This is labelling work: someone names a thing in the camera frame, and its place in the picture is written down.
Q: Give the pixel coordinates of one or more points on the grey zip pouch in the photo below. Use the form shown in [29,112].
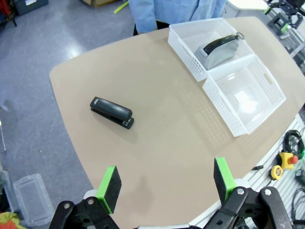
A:
[219,57]

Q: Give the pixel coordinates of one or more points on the black stapler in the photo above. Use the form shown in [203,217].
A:
[112,111]

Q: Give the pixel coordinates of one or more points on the yellow and orange cloth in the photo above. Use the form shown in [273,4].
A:
[8,220]

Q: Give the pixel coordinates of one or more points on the cardboard box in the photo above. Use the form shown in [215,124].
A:
[100,2]

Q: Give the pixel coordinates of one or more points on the clear plastic storage box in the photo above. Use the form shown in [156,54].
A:
[33,202]

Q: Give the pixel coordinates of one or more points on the person in blue shirt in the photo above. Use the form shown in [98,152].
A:
[171,9]

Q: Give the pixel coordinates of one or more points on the small black clamp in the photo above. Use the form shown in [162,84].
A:
[258,167]

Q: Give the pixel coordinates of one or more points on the yellow emergency stop box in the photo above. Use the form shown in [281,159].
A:
[286,161]

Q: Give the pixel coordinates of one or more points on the green strip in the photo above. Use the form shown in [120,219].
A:
[121,7]

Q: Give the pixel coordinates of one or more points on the slotted aluminium rail plate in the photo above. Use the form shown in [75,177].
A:
[281,190]

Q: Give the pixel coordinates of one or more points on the grey storage bin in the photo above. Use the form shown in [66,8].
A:
[31,6]

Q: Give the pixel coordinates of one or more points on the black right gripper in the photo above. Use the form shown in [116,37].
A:
[296,7]

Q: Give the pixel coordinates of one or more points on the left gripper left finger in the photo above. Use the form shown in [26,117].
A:
[109,188]

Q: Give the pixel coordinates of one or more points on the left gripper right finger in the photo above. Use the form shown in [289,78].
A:
[224,181]

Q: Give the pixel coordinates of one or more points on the white perforated plastic basket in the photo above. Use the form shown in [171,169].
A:
[183,47]
[221,105]

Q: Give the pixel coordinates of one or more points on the white table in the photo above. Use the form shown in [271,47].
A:
[247,3]

